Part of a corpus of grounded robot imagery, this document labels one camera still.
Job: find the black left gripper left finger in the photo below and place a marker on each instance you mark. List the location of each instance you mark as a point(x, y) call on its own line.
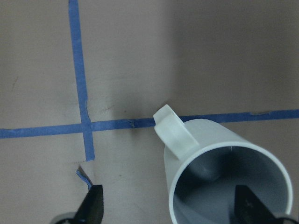
point(91, 209)

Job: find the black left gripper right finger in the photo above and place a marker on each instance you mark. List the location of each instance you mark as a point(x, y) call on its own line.
point(249, 209)

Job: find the white ribbed mug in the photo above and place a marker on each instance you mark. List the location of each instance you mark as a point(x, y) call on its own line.
point(204, 162)

